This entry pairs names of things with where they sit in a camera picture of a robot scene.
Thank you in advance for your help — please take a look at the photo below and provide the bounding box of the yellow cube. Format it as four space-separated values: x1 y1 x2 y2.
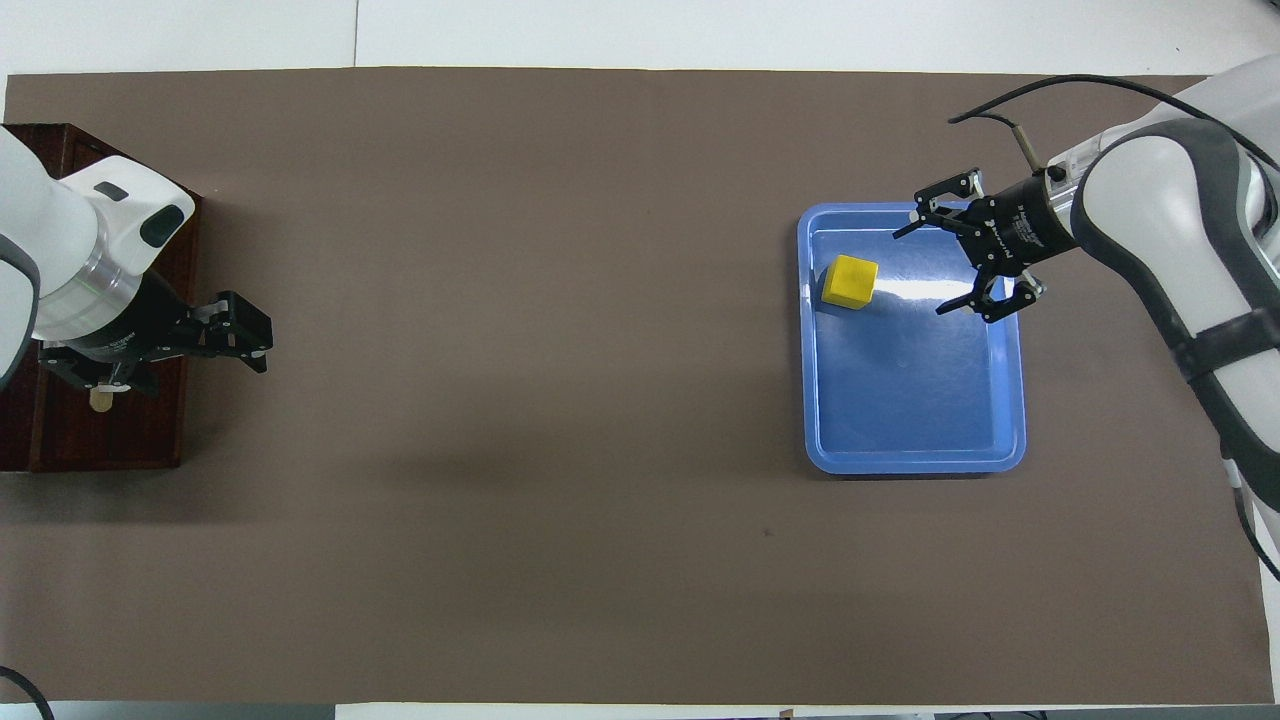
822 255 880 311

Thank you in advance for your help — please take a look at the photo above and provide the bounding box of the dark wooden drawer cabinet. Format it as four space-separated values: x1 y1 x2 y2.
0 122 203 473

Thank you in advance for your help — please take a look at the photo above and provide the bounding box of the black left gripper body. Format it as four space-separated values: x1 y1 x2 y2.
40 270 201 393

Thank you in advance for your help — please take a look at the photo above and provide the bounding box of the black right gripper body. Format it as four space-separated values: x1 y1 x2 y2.
968 178 1076 269

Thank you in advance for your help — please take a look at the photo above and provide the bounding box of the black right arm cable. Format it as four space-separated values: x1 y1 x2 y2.
948 75 1280 171

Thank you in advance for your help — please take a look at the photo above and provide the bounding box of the brown table mat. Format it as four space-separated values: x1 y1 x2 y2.
0 68 1276 706

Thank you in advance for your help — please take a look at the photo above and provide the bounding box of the blue plastic tray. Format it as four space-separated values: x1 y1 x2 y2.
797 203 1028 476

